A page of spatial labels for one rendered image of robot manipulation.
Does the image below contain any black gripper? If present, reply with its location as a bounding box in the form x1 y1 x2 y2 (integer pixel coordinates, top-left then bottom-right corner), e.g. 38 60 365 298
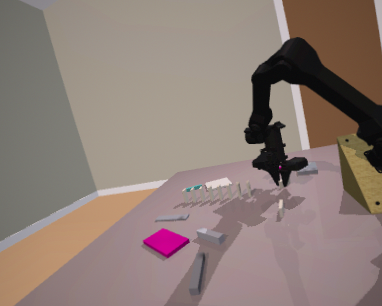
262 141 309 188

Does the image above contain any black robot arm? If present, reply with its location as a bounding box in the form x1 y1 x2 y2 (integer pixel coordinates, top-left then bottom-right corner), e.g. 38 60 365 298
244 37 382 173

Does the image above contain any magenta flat square slab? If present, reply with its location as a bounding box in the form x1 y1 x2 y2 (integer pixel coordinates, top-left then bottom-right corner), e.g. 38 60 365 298
143 228 189 258

